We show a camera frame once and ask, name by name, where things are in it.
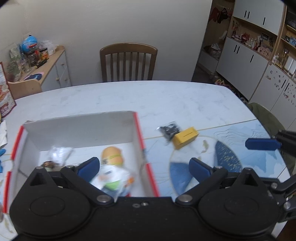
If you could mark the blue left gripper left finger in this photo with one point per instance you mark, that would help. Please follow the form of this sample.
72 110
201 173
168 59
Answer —
88 169

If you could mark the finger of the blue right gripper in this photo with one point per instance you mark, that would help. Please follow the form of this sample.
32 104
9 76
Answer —
262 144

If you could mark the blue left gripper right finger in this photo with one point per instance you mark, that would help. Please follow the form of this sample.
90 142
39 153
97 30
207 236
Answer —
199 170

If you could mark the orange face doll toy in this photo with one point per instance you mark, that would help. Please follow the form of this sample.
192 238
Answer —
112 156

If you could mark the white blue printed plastic bag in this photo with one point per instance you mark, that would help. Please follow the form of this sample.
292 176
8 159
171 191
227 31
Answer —
114 180

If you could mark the silver foil snack packet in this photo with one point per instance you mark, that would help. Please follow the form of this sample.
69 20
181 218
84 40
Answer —
59 155

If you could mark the red white cardboard box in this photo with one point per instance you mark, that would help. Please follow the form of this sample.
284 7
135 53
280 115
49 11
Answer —
87 135

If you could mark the yellow small carton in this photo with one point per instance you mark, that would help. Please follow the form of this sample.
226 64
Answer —
185 137

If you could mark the bag of dark beads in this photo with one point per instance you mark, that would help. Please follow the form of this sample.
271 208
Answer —
169 130

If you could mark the low wooden white cabinet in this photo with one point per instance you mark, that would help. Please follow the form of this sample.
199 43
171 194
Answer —
54 73

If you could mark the red illustrated book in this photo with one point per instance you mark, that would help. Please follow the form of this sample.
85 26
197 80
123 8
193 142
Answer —
7 102

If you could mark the small wooden child chair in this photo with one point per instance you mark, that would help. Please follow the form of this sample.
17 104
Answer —
24 88

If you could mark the wooden dining chair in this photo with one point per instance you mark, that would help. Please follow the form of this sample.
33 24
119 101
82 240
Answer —
127 61

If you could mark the white wooden wall cupboard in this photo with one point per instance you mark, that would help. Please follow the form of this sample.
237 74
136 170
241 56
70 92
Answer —
249 47

